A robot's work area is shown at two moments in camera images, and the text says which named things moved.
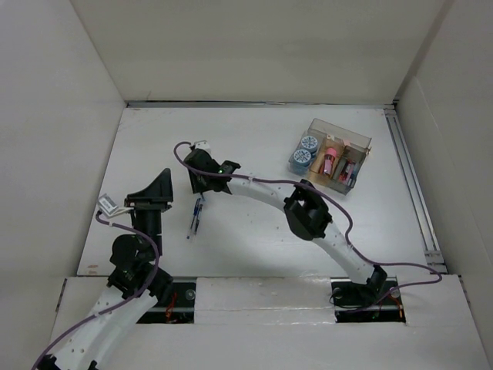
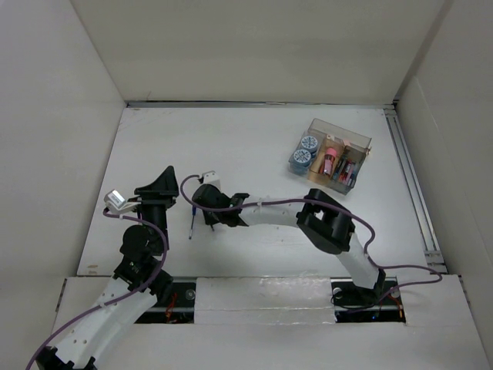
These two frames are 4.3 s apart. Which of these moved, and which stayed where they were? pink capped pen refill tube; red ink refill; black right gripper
Moved: black right gripper
Stayed: red ink refill; pink capped pen refill tube
